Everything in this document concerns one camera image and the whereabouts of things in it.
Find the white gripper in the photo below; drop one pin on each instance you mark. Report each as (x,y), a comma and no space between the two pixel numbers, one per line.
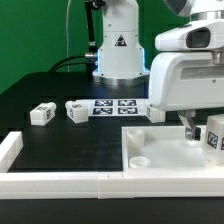
(184,81)

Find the white square tabletop tray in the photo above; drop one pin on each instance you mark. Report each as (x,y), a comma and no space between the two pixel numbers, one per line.
(163,148)

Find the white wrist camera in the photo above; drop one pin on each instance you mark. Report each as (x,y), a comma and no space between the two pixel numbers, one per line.
(196,36)

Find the white U-shaped fence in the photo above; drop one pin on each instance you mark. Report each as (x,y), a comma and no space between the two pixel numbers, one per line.
(101,185)

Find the fiducial marker sheet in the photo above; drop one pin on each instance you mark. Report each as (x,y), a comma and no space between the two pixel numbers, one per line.
(115,107)

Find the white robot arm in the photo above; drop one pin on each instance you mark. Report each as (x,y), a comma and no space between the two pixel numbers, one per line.
(120,59)

